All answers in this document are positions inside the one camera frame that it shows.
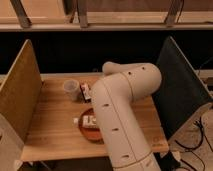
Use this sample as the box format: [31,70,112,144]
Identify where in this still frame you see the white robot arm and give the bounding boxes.
[91,62,162,171]

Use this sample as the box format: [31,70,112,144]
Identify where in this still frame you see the ceramic cup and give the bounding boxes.
[63,79,80,101]

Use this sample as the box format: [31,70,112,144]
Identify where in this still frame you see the small red white carton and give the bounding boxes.
[80,83,91,103]

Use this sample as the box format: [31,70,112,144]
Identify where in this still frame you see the white labelled bottle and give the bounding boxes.
[73,115,97,129]

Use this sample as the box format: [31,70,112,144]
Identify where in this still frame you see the round red plate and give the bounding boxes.
[78,108,102,142]

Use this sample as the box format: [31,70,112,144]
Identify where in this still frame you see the dark right side panel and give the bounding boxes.
[152,36,213,142]

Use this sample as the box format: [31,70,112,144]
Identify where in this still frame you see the left wooden side panel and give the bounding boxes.
[0,39,43,171]

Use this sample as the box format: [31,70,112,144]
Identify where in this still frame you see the black floor cables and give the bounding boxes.
[174,114,213,171]

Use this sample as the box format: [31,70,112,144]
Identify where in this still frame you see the wooden shelf rail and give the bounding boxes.
[0,0,213,31]

